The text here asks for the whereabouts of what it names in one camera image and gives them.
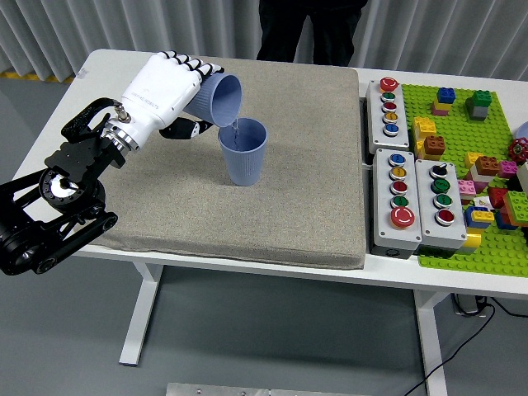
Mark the black floor cable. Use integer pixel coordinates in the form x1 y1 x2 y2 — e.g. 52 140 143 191
406 297 528 396

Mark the large green toy brick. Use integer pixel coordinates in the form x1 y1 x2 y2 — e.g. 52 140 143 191
502 191 528 229

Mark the grey five-button control box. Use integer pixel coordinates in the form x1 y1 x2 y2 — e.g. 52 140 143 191
365 78 411 154
372 148 424 251

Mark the grey selector switch control box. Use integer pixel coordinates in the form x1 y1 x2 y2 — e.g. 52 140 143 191
414 158 469 251

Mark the white curtain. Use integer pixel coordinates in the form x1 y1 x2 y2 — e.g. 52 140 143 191
0 0 528 82

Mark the green studded baseplate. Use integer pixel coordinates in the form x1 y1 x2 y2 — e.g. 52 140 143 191
400 83 528 278

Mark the white table leg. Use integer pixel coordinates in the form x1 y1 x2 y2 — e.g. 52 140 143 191
118 262 166 367
413 290 455 396

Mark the magenta toy brick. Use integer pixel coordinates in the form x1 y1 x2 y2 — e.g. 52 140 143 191
497 160 519 180

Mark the grey-brown foam mat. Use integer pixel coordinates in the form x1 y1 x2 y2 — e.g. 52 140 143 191
72 53 368 271

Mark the blue ribbed plastic cup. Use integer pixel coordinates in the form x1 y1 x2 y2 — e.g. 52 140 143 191
218 117 269 187
183 73 243 128

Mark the red valve handwheel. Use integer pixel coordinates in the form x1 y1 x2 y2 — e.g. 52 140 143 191
507 138 528 164

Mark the brown toy brick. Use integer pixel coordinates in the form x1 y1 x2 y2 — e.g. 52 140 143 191
422 134 448 158
474 156 500 177

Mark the grey power adapter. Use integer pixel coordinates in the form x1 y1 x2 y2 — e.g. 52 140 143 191
452 293 490 318

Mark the yellow round toy block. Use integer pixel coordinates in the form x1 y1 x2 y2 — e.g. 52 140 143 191
460 230 483 255

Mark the person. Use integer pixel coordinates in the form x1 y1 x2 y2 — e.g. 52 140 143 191
255 0 370 67

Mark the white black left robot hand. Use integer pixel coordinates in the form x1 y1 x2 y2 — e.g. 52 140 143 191
117 50 227 144

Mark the red toy brick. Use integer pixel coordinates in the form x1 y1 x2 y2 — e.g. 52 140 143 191
487 186 512 210

